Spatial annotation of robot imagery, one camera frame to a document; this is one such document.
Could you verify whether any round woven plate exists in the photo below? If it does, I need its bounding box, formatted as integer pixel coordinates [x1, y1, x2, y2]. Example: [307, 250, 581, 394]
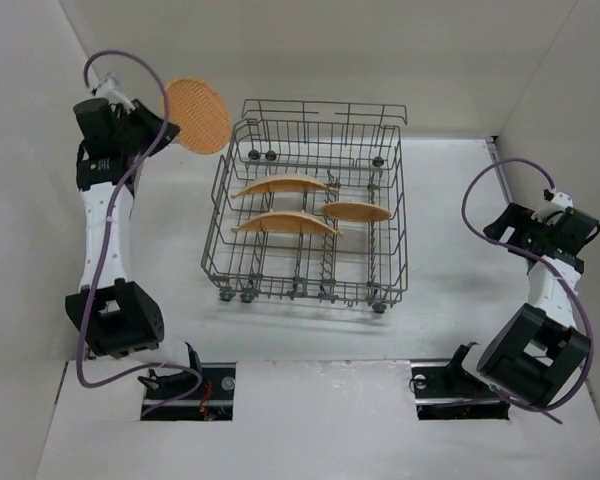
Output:
[166, 77, 232, 155]
[321, 201, 392, 223]

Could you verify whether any fish-shaped woven plate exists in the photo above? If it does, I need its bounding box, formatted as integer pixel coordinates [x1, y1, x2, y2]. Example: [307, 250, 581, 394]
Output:
[231, 211, 344, 237]
[231, 174, 337, 199]

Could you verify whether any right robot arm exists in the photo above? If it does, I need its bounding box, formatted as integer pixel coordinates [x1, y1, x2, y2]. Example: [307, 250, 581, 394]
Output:
[477, 203, 600, 409]

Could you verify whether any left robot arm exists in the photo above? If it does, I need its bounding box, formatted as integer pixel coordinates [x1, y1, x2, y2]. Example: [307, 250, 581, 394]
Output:
[65, 97, 179, 388]

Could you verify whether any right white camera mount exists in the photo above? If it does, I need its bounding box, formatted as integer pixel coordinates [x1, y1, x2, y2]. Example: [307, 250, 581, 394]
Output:
[532, 188, 574, 223]

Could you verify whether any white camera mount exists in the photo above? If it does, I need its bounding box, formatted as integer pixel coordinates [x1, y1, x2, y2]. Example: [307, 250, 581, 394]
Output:
[532, 188, 574, 223]
[91, 73, 135, 110]

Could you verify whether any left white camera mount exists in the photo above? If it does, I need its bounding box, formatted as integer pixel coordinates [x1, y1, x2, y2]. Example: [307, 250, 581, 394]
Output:
[91, 73, 135, 110]

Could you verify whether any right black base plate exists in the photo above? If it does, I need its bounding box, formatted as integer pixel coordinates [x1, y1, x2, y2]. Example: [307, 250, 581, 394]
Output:
[409, 364, 510, 421]

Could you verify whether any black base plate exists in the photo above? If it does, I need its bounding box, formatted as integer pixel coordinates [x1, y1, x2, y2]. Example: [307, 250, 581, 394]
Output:
[138, 363, 236, 422]
[409, 364, 510, 421]

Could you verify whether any grey wire dish rack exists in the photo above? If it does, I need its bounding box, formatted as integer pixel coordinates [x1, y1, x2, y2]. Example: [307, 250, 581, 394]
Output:
[201, 99, 408, 313]

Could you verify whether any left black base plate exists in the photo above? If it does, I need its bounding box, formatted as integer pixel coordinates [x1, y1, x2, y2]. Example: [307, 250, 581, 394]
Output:
[138, 363, 236, 422]

